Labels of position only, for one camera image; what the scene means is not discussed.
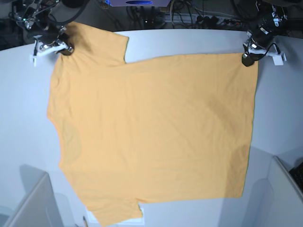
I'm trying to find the white slotted tray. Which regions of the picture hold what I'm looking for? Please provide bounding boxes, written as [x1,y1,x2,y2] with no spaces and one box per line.
[86,206,145,226]

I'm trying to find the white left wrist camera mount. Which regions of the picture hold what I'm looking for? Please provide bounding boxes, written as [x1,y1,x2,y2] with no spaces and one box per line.
[250,43,287,66]

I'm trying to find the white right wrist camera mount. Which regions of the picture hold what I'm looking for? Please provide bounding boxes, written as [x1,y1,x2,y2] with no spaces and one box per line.
[29,38,69,66]

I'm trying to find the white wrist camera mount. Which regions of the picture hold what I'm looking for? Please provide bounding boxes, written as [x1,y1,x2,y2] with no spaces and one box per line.
[29,38,69,66]
[250,43,287,66]

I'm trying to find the grey left partition panel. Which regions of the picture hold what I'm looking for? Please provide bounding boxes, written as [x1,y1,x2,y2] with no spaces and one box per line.
[3,172,64,227]

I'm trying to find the grey right partition panel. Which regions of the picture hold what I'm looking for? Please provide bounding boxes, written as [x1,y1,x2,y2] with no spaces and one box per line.
[273,156,303,201]

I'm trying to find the black keyboard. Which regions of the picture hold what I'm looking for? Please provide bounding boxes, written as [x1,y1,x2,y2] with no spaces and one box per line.
[289,163,303,191]

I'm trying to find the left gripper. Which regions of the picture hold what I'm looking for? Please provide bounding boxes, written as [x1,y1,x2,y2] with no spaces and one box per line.
[241,31,272,67]

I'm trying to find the grey partition panel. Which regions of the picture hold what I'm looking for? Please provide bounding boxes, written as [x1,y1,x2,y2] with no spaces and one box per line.
[3,172,64,227]
[273,156,303,201]

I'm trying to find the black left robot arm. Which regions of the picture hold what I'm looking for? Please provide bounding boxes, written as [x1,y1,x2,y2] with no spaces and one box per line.
[241,0,303,67]

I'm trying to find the pencil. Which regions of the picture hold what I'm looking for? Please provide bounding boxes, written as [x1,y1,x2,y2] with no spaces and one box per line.
[83,216,88,227]

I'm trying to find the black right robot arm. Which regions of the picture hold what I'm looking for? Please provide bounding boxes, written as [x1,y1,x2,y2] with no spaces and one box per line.
[11,0,88,62]

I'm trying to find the yellow orange T-shirt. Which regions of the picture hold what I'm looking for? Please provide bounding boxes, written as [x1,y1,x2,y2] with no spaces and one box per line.
[47,22,258,227]

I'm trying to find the white power strip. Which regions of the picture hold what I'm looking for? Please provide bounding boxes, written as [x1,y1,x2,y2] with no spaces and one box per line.
[163,13,242,25]

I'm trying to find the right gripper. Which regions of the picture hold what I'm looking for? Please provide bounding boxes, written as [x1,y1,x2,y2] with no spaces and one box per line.
[35,25,74,56]

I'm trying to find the blue base camera housing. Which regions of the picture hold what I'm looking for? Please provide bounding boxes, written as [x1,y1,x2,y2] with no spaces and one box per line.
[104,0,171,7]

